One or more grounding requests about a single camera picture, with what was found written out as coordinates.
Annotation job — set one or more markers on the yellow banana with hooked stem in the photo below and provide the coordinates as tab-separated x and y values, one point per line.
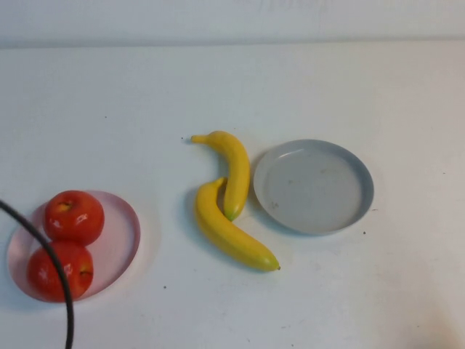
236	163

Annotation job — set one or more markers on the yellow banana with straight stem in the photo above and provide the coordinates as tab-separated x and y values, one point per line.
236	241

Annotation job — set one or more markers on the red apple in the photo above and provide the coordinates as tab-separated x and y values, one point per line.
76	221
40	276

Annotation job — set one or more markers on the grey round plate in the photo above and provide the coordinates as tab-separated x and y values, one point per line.
312	189

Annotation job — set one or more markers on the pink round plate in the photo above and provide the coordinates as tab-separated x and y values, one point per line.
116	247

